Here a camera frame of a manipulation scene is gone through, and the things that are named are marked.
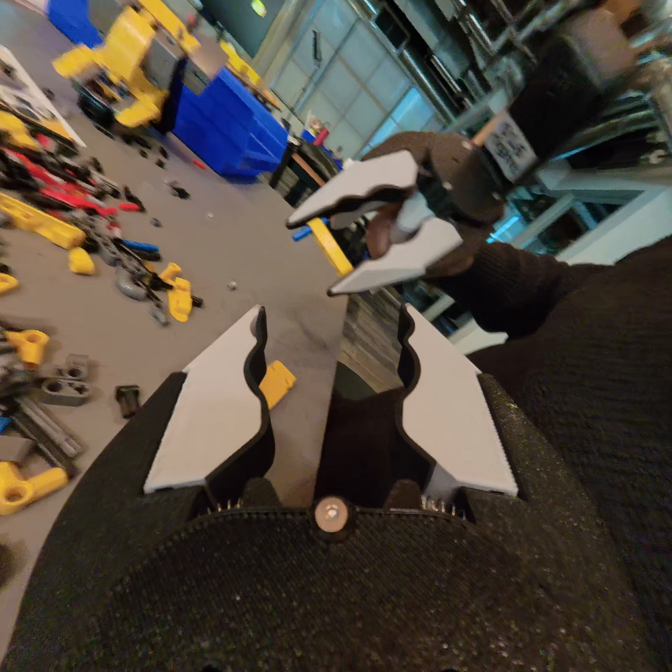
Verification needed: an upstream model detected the blue plastic bin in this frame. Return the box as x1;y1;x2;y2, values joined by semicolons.
170;68;289;177

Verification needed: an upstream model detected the yellow toy vehicle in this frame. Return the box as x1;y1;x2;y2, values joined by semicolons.
52;0;229;130

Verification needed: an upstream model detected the yellow printed sticker sheet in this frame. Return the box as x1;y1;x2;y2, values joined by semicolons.
0;44;88;149

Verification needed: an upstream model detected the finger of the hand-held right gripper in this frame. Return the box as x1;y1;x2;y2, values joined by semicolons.
286;151;421;230
328;218;463;298

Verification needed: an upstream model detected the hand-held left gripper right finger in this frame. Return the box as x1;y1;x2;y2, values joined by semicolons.
396;304;520;505

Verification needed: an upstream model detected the yellow toy beam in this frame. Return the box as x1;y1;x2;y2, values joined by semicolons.
307;217;354;277

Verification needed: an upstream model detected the yellow toy panel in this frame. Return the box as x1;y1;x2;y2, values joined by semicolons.
260;360;298;411

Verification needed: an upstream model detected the person's dark knit sweater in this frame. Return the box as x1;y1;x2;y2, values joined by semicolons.
467;247;672;672

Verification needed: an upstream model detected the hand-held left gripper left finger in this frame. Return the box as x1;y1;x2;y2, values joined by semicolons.
144;304;275;499

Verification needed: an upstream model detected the person's right hand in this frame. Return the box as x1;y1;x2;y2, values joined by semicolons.
366;202;405;259

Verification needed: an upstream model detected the pile of toy building parts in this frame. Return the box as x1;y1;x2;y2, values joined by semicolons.
0;107;205;518

